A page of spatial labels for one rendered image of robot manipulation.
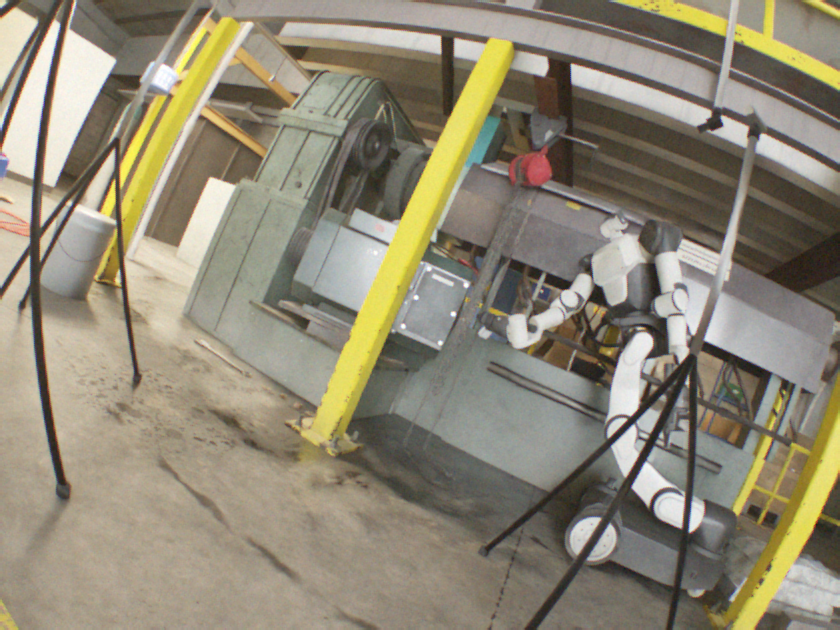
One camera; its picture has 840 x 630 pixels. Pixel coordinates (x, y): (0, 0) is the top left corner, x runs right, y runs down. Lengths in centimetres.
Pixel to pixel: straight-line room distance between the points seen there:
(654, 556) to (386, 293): 135
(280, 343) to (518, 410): 122
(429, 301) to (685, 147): 159
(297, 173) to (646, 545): 237
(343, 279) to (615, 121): 165
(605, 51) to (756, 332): 160
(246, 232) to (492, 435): 169
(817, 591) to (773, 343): 129
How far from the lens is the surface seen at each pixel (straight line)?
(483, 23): 210
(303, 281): 206
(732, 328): 258
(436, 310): 199
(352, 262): 202
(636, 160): 287
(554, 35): 201
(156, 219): 664
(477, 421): 240
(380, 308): 159
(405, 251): 160
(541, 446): 238
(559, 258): 248
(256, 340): 226
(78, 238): 215
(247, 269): 248
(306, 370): 209
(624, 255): 182
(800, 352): 276
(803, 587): 238
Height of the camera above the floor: 57
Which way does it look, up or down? level
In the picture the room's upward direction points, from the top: 24 degrees clockwise
